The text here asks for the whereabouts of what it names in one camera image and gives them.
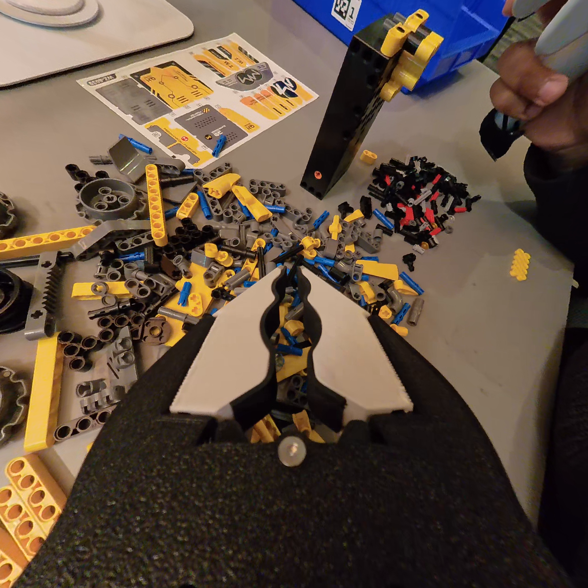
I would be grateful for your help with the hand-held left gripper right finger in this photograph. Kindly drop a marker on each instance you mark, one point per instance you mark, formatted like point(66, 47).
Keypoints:
point(353, 363)

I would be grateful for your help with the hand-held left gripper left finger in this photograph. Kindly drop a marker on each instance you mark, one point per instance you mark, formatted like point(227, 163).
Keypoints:
point(220, 363)

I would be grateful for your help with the pile of mixed building pieces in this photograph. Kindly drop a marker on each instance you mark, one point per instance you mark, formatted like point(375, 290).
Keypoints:
point(239, 216)

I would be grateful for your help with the pile of black red pins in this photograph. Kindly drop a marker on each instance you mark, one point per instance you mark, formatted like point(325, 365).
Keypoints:
point(413, 202)

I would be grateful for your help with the black block with yellow connectors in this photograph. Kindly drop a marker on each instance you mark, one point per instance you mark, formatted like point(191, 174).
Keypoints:
point(349, 115)

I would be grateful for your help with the person's right hand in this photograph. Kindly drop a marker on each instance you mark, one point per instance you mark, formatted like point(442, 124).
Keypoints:
point(528, 87)

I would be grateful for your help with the blue storage bin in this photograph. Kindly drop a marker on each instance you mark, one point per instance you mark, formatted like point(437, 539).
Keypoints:
point(459, 46)

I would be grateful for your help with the black cross connector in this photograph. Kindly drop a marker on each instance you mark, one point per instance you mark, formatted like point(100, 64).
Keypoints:
point(409, 261)

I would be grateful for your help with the grey toothed rack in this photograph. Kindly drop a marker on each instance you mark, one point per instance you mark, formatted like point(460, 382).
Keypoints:
point(36, 321)

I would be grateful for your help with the yellow perforated connector plate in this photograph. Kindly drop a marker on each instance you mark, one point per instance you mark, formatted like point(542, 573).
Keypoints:
point(520, 264)

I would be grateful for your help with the group of dark toy wheels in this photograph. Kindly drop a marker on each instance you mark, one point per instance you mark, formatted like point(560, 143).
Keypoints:
point(110, 197)

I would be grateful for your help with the small yellow bush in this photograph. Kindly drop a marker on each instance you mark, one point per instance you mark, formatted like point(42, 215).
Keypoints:
point(368, 156)

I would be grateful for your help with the grey angled panel piece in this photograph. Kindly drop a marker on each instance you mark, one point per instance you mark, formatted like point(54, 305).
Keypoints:
point(126, 158)

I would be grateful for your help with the sticker sheet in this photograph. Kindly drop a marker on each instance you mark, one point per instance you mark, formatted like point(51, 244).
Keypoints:
point(160, 92)

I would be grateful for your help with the white book stand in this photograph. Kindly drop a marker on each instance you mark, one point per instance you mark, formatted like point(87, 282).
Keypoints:
point(138, 41)

